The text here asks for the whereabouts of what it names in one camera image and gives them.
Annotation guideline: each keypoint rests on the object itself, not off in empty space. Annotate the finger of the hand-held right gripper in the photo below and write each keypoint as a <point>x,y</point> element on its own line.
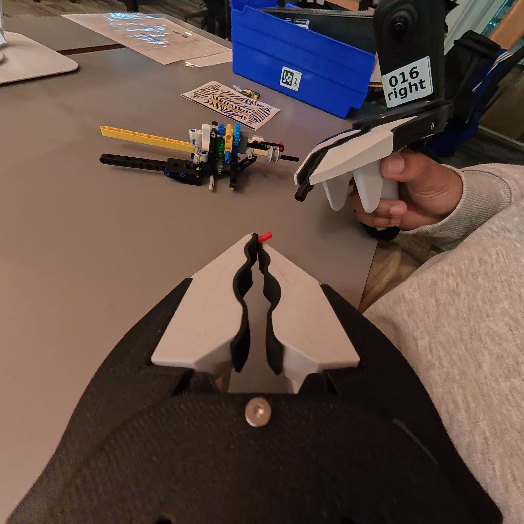
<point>356,149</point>
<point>323,146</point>

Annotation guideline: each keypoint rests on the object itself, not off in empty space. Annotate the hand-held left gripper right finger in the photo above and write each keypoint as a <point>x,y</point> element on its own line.
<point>311,327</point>

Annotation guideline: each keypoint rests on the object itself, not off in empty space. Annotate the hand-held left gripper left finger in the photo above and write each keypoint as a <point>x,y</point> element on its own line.
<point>196,319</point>

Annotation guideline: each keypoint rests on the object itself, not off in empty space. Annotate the black lego pin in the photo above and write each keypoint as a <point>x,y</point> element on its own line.
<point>302,195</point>

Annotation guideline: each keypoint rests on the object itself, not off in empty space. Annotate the red lego pin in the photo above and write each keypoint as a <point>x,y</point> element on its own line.
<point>265,236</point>

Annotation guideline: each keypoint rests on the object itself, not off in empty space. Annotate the person's right forearm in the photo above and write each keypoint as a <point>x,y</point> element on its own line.
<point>487,196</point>

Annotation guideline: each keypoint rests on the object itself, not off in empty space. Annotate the lego technic assembly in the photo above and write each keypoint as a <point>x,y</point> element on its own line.
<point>213,151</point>

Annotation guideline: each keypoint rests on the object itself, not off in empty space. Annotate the person's right hand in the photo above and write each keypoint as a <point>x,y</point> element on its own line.
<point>430,192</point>

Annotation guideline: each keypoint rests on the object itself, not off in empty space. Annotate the black and blue bag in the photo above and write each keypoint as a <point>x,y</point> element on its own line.
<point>483,82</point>

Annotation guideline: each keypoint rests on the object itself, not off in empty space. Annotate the blue plastic bin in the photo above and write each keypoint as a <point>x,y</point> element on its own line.
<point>286,53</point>

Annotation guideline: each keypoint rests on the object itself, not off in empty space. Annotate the striped sticker sheet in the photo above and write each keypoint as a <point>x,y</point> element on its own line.
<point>229,104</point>

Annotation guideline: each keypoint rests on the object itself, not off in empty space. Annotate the person's grey sweater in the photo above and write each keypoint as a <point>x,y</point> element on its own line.
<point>462,348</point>

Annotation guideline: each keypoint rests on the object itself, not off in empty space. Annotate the instruction sheet in plastic sleeve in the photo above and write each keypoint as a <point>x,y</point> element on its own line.
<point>147,37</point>

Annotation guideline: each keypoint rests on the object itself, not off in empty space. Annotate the silver monitor stand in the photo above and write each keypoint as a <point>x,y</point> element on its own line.
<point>28,57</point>

